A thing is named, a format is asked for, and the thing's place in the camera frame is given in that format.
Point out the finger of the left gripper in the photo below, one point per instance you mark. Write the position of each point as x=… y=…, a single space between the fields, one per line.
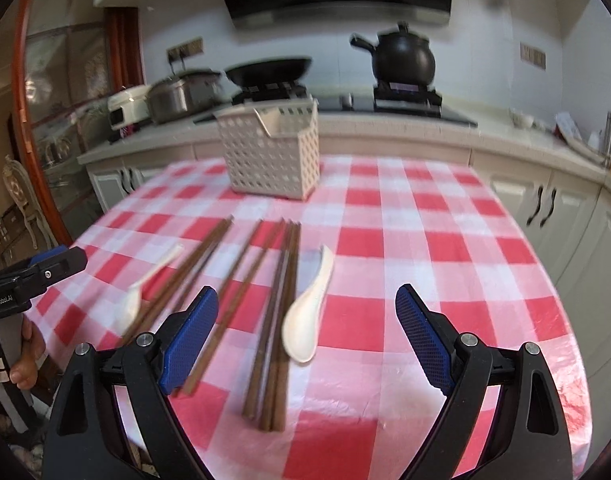
x=63 y=266
x=48 y=254

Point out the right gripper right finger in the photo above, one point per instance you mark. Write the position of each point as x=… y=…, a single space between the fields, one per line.
x=528 y=436

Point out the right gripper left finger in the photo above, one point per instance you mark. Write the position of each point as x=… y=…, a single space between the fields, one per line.
x=86 y=438

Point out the white ceramic spoon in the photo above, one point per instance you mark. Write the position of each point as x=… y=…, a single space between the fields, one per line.
x=131 y=303
x=305 y=314

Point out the brown wooden chopstick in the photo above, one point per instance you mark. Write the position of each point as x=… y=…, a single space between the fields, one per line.
x=256 y=376
x=180 y=274
x=215 y=339
x=279 y=415
x=226 y=282
x=185 y=287
x=266 y=415

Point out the person's left hand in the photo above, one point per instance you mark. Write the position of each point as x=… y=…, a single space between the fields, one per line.
x=24 y=373

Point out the white carved chair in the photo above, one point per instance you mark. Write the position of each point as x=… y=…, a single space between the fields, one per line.
x=18 y=185

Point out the white rice cooker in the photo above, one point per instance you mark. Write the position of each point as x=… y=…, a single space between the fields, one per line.
x=128 y=107

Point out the stainless steel pressure cooker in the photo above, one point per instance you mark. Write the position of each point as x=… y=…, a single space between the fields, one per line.
x=184 y=94

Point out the white perforated utensil basket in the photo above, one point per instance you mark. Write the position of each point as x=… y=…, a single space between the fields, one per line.
x=272 y=148

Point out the red white checkered tablecloth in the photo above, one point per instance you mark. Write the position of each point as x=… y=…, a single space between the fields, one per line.
x=362 y=407

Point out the white lower cabinets with countertop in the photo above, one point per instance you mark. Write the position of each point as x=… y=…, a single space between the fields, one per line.
x=524 y=168

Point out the black wok pan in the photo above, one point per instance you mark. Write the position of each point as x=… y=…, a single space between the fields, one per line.
x=263 y=73

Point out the red and white packet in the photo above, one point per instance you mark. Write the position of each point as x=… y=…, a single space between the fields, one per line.
x=567 y=127

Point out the small white ceramic cup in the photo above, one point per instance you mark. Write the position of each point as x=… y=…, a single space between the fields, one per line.
x=520 y=119

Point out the black glass gas stove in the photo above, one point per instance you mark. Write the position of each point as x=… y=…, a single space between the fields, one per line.
x=401 y=99

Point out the black clay pot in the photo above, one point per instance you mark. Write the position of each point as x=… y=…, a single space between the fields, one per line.
x=400 y=56

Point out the wooden glass door frame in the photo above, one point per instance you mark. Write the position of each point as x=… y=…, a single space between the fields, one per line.
x=69 y=57

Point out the gold wall socket left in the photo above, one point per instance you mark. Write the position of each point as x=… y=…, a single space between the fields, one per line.
x=187 y=50

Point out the gold wall socket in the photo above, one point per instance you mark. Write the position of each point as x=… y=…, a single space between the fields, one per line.
x=187 y=50
x=533 y=56

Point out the gold wall socket right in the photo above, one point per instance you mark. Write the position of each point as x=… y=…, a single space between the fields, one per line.
x=533 y=56

